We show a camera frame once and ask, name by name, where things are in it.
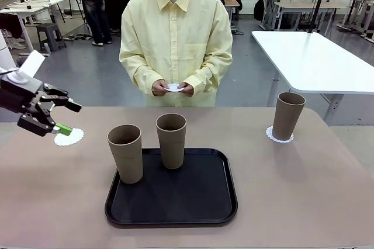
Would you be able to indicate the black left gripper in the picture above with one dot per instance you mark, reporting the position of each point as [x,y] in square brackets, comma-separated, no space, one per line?
[17,94]

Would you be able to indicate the white doily coaster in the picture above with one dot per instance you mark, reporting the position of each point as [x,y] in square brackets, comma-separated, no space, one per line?
[174,87]
[268,134]
[71,141]

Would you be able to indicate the brown paper cup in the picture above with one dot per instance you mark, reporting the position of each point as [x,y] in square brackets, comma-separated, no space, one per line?
[287,120]
[127,158]
[171,149]

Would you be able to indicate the yellow-sleeved left forearm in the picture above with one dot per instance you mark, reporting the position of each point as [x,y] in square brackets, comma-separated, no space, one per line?
[207,78]

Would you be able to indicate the yellow-sleeved right forearm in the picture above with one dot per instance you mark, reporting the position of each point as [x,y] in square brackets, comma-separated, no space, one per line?
[143,76]

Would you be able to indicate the person's right hand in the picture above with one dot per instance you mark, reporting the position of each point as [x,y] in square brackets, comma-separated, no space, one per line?
[159,89]

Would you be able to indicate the person's left hand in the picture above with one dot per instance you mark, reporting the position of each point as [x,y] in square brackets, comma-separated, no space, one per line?
[188,89]

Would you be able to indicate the white cylindrical air purifier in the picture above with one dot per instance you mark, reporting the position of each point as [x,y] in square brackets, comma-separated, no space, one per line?
[6,53]

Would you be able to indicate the gray plastic stool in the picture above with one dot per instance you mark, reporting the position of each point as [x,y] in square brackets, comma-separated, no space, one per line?
[51,31]

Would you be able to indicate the white desk with white parts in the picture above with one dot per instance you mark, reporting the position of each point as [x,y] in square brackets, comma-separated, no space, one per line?
[44,2]

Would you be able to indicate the person in yellow shirt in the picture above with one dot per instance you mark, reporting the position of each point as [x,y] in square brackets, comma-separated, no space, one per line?
[175,41]

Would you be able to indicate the black plastic serving tray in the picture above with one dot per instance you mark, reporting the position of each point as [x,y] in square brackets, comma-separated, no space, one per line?
[175,199]

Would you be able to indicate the small brown-top table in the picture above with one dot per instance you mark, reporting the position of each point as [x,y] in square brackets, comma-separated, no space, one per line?
[232,3]

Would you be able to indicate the black backpack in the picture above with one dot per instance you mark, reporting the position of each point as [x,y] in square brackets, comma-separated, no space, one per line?
[258,9]

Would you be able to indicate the large white table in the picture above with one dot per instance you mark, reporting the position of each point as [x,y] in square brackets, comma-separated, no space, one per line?
[315,59]

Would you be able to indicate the gray lab desk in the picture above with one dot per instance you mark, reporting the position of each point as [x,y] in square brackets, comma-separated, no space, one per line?
[304,5]

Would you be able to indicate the black stand pole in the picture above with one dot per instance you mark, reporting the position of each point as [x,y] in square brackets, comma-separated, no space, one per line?
[318,0]

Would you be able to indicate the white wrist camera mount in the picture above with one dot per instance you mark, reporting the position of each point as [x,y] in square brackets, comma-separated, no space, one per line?
[32,63]

